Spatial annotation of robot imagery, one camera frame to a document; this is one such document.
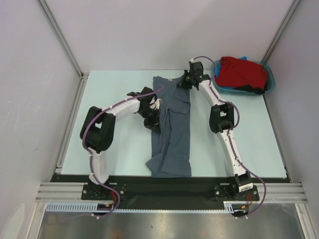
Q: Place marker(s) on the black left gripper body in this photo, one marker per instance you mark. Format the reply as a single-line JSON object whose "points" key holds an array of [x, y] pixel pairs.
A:
{"points": [[150, 114]]}

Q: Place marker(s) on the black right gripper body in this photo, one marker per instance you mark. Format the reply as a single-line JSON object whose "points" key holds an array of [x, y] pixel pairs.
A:
{"points": [[187, 81]]}

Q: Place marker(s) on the grey blue t shirt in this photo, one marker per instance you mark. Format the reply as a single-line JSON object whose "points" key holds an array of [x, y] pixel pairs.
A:
{"points": [[171, 148]]}

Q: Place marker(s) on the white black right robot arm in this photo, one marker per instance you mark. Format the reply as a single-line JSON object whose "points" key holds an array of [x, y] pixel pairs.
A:
{"points": [[222, 123]]}

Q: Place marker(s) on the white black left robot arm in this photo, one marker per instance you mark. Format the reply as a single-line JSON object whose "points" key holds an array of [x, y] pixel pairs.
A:
{"points": [[97, 132]]}

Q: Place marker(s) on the red t shirt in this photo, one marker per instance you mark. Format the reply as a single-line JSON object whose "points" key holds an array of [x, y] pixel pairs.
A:
{"points": [[235, 72]]}

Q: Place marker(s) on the black t shirt in basket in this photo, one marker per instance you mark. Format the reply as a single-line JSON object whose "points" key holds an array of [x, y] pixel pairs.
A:
{"points": [[257, 80]]}

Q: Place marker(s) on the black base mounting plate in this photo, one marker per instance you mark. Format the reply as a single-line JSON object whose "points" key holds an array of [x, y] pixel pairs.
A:
{"points": [[148, 193]]}

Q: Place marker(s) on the blue plastic basket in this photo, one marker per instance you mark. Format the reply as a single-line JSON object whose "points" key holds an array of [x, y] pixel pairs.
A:
{"points": [[230, 90]]}

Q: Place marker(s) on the slotted grey cable duct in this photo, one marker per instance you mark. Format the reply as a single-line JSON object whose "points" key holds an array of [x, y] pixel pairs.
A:
{"points": [[227, 208]]}

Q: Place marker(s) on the aluminium front frame rail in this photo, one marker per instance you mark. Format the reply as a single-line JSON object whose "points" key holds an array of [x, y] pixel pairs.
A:
{"points": [[274, 192]]}

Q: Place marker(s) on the right aluminium corner post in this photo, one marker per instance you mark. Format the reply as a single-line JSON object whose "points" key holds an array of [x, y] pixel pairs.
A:
{"points": [[280, 31]]}

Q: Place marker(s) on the aluminium corner post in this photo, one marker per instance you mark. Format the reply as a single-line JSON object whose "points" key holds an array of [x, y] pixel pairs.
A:
{"points": [[49, 16], [280, 31]]}

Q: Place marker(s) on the left aluminium corner post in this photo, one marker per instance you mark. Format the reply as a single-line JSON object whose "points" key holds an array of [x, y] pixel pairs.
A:
{"points": [[49, 16]]}

